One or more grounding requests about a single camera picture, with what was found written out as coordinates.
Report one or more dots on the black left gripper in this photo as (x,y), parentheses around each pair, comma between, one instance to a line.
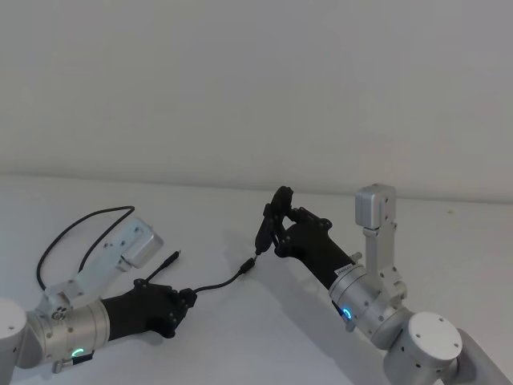
(140,310)

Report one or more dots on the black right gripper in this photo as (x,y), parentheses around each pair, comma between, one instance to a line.
(310,248)

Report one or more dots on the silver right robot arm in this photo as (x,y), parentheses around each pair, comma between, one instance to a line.
(417,337)

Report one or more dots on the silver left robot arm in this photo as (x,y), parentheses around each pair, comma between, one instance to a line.
(72,321)

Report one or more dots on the white table cloth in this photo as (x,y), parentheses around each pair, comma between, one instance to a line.
(256,341)

